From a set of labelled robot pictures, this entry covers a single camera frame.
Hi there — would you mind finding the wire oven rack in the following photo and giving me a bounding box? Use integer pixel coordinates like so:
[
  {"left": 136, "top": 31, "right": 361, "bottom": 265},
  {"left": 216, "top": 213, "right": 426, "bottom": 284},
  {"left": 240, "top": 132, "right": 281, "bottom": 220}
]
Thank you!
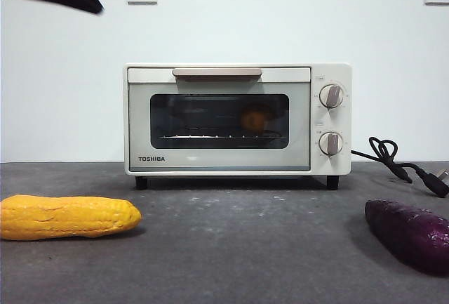
[{"left": 159, "top": 133, "right": 286, "bottom": 143}]

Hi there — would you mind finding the beige oven knob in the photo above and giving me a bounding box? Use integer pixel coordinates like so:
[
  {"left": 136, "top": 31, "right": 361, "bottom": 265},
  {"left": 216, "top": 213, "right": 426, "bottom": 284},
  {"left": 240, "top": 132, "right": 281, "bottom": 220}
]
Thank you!
[
  {"left": 319, "top": 84, "right": 345, "bottom": 110},
  {"left": 318, "top": 131, "right": 344, "bottom": 157}
]

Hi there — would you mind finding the black power cable with plug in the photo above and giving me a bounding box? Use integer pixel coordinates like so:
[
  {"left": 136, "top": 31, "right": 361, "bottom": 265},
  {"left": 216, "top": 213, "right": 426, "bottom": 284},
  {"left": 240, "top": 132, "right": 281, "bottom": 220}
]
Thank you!
[{"left": 350, "top": 136, "right": 449, "bottom": 199}]

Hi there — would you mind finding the white toaster oven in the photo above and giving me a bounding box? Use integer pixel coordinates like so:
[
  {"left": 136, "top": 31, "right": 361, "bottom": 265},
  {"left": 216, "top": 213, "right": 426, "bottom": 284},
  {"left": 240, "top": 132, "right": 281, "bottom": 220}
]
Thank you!
[{"left": 123, "top": 62, "right": 353, "bottom": 191}]

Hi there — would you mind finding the brown potato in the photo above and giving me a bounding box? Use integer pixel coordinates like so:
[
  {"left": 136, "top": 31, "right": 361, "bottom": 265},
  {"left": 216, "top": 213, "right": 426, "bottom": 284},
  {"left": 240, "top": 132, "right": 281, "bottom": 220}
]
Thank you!
[{"left": 240, "top": 105, "right": 271, "bottom": 135}]

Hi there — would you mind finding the glass oven door beige handle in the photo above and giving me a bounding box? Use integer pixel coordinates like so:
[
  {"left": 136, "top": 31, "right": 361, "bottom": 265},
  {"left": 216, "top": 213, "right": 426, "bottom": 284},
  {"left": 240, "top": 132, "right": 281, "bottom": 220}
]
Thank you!
[{"left": 126, "top": 67, "right": 312, "bottom": 172}]

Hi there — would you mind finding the yellow corn cob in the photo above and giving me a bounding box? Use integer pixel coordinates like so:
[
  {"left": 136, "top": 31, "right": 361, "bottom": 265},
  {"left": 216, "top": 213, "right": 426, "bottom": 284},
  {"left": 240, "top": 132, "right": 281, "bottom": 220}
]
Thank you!
[{"left": 0, "top": 194, "right": 142, "bottom": 241}]

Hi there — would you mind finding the purple sweet potato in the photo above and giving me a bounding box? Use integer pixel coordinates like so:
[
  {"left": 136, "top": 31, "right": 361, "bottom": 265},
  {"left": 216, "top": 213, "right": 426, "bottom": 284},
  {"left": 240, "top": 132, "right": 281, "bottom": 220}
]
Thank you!
[{"left": 364, "top": 198, "right": 449, "bottom": 277}]

